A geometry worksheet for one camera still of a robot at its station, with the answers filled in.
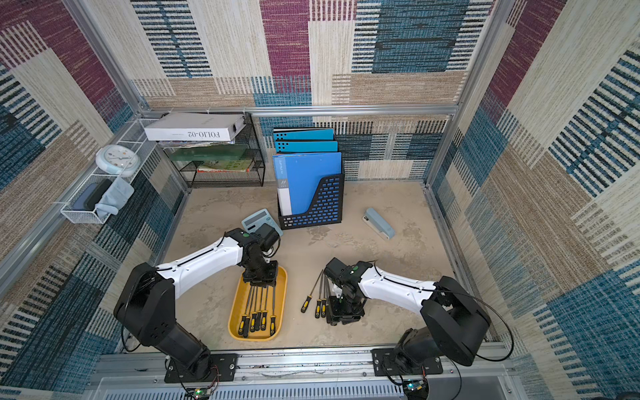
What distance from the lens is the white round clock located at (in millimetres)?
733

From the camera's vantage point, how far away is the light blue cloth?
66 centimetres

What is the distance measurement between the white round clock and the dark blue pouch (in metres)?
0.05

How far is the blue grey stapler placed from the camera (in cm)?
101
